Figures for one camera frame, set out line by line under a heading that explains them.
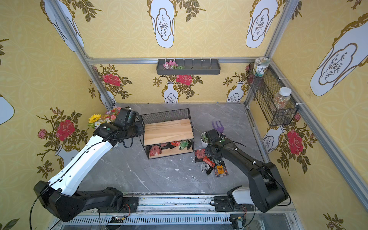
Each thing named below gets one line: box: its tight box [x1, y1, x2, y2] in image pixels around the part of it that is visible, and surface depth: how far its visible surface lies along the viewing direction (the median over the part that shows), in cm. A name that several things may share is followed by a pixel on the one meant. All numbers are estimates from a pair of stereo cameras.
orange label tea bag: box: [214, 161, 230, 178], surface depth 87 cm
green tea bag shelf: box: [178, 140, 190, 150], surface depth 95 cm
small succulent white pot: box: [200, 131, 209, 149], surface depth 92 cm
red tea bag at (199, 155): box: [194, 148, 206, 163], surface depth 93 cm
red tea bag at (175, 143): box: [171, 141, 181, 147], surface depth 97 cm
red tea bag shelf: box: [149, 145, 163, 157], surface depth 94 cm
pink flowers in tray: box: [162, 59, 184, 70], surface depth 89 cm
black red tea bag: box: [202, 156, 216, 169], surface depth 87 cm
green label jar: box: [253, 57, 271, 77], surface depth 87 cm
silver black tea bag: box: [200, 161, 210, 173], surface depth 87 cm
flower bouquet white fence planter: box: [87, 105, 122, 130], surface depth 90 cm
